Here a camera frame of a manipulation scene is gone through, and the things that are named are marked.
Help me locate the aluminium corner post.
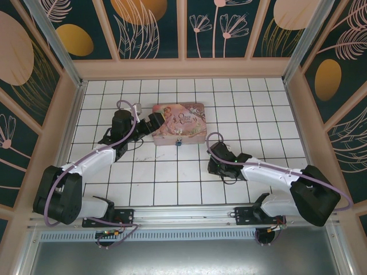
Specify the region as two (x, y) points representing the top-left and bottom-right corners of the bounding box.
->
(282, 0), (326, 84)
(22, 0), (88, 90)

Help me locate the aluminium mounting rail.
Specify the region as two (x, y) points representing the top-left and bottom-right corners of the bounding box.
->
(27, 202), (341, 231)

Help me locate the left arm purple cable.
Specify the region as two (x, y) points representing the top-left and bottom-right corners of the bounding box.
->
(45, 100), (140, 249)

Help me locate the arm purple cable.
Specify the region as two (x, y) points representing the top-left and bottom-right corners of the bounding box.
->
(206, 131), (353, 247)
(45, 100), (140, 249)

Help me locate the pink printed tin box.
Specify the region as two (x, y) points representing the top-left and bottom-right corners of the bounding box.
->
(151, 101), (208, 147)

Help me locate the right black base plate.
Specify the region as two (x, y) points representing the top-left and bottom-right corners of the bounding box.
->
(234, 206), (260, 226)

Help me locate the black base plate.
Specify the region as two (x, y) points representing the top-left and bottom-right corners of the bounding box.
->
(234, 206), (260, 226)
(82, 208), (135, 229)

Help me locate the aluminium side rail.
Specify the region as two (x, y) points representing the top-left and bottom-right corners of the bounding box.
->
(282, 78), (326, 203)
(57, 81), (88, 184)

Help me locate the small green circuit board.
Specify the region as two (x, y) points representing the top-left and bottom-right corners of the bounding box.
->
(95, 230), (121, 238)

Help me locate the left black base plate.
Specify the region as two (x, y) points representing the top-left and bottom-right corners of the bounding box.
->
(82, 208), (135, 229)

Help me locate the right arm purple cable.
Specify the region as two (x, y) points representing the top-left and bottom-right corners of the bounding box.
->
(206, 131), (353, 247)

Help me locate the slotted grey cable duct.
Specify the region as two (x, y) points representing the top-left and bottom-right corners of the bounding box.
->
(38, 230), (329, 242)

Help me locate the grey sheet metal panel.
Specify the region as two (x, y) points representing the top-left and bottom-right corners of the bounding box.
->
(15, 239), (352, 275)

